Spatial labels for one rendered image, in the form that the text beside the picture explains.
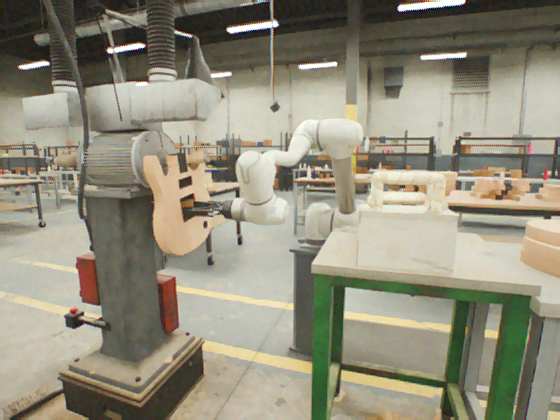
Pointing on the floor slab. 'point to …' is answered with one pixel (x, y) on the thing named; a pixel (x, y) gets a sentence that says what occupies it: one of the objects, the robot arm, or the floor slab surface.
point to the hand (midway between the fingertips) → (189, 207)
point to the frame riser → (104, 401)
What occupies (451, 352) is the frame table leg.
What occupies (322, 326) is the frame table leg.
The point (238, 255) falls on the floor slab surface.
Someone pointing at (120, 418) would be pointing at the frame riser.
